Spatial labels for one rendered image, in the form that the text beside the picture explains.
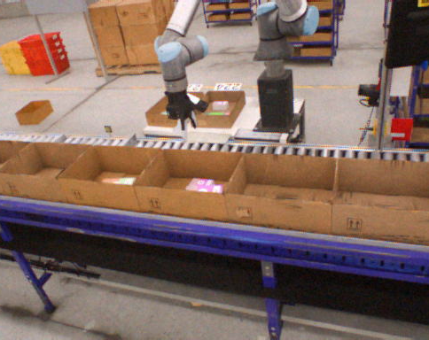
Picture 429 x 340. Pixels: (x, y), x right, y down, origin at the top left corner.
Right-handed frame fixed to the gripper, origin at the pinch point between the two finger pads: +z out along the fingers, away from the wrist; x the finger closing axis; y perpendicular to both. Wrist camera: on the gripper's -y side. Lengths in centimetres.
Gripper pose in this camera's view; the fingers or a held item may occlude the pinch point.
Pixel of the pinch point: (191, 134)
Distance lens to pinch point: 161.4
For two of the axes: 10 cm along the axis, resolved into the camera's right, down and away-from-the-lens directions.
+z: 1.5, 8.2, 5.5
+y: -9.4, -0.6, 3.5
